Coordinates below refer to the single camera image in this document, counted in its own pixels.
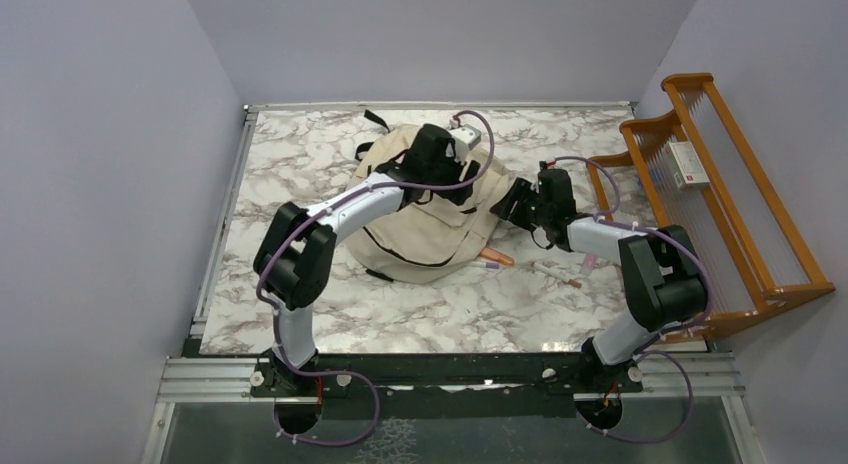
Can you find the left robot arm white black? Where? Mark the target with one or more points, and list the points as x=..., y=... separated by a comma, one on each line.
x=295, y=257

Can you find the cream canvas backpack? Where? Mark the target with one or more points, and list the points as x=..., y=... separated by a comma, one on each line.
x=434, y=237

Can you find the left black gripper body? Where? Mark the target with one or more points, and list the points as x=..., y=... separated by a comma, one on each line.
x=446, y=170

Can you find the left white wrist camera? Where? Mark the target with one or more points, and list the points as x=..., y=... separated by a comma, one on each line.
x=466, y=137

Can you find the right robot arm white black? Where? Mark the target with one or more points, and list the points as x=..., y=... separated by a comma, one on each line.
x=662, y=283

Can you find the orange highlighter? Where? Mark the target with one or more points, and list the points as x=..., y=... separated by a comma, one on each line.
x=498, y=257

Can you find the brown tipped white marker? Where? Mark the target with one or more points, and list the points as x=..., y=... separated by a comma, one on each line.
x=556, y=275

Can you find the purple capped marker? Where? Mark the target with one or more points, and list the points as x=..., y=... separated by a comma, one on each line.
x=484, y=264

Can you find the wooden shelf rack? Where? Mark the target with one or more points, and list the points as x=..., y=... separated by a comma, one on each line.
x=759, y=262

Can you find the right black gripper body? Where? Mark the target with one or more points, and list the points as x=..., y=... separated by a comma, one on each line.
x=527, y=210

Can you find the small white box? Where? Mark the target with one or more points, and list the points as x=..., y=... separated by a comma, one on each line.
x=685, y=167

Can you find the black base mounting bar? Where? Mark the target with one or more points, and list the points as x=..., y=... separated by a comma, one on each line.
x=404, y=386

